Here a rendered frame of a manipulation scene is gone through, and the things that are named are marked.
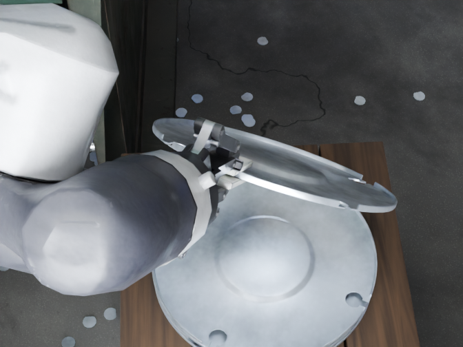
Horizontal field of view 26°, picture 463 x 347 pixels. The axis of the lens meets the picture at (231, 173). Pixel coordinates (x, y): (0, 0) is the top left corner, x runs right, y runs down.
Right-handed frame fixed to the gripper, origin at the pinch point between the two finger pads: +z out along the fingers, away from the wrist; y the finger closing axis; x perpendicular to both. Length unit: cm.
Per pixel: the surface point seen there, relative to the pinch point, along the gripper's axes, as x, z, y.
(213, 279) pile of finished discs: 2.7, 23.6, -19.1
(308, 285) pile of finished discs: -8.8, 26.1, -16.1
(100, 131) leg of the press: 31, 46, -11
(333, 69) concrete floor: 7, 101, 5
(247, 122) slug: 18, 87, -9
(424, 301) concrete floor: -24, 70, -25
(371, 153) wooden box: -9.3, 45.7, -0.3
